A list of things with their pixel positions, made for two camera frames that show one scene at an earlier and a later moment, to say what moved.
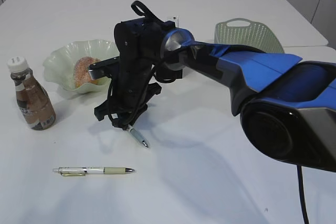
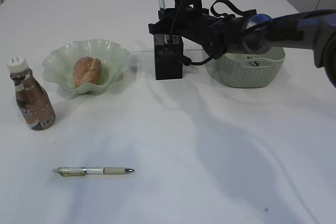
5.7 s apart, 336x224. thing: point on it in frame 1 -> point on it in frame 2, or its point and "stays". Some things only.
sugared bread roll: (81, 74) stays
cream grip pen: (81, 171) stays
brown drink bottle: (35, 104) stays
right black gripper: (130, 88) -> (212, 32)
